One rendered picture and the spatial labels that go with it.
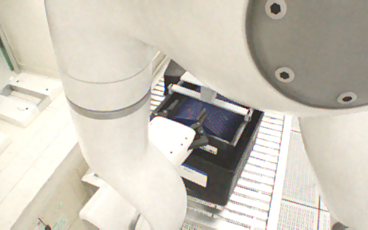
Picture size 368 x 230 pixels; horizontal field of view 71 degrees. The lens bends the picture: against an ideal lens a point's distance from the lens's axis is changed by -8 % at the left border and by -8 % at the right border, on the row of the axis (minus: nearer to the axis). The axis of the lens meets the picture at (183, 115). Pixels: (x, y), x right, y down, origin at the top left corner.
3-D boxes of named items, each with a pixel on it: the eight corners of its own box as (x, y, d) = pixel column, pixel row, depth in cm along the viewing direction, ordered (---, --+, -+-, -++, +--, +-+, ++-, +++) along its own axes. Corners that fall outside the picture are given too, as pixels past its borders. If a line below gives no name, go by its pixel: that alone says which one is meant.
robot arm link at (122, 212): (165, 175, 47) (121, 150, 49) (119, 240, 38) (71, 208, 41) (163, 196, 53) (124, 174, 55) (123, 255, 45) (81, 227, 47)
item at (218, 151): (155, 161, 88) (146, 83, 66) (185, 121, 101) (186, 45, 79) (226, 193, 80) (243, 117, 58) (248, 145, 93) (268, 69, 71)
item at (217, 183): (145, 168, 87) (139, 132, 75) (186, 115, 105) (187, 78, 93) (226, 207, 78) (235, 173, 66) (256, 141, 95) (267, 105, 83)
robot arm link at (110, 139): (227, 100, 28) (189, 219, 50) (103, 46, 32) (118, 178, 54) (184, 164, 22) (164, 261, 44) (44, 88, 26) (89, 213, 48)
